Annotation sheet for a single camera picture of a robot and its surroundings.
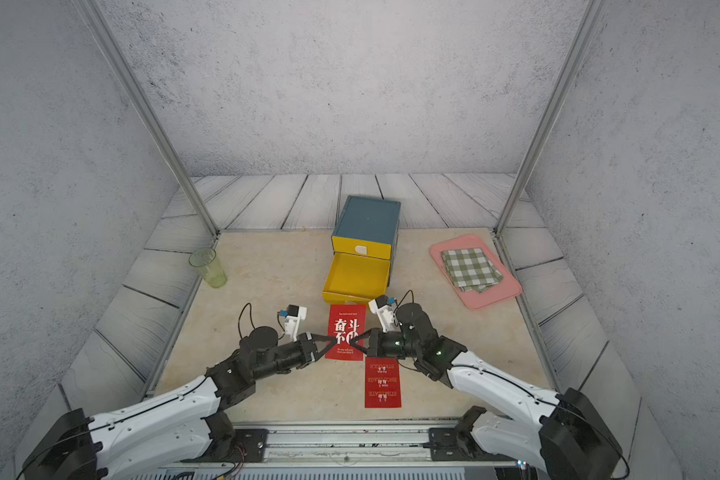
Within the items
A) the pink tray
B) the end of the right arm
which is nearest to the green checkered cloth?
the pink tray

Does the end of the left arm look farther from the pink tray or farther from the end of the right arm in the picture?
the pink tray

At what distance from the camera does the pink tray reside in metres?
1.04

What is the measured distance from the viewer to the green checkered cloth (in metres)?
1.05
